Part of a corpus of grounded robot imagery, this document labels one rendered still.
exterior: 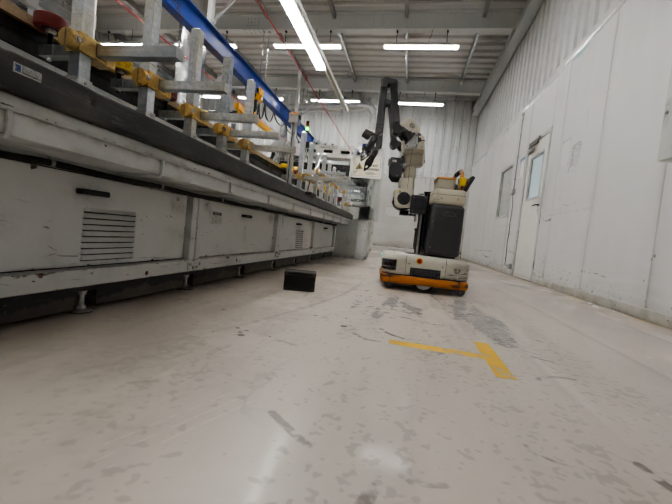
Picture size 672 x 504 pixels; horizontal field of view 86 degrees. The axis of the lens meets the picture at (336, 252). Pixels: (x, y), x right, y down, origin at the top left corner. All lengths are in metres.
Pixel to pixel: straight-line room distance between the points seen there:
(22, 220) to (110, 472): 0.93
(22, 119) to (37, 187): 0.35
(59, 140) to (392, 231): 11.15
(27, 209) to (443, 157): 11.58
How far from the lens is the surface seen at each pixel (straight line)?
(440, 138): 12.41
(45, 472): 0.74
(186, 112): 1.61
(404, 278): 2.82
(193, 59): 1.71
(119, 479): 0.69
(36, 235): 1.48
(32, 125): 1.18
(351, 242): 5.81
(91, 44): 1.29
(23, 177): 1.44
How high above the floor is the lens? 0.39
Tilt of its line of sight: 3 degrees down
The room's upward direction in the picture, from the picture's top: 6 degrees clockwise
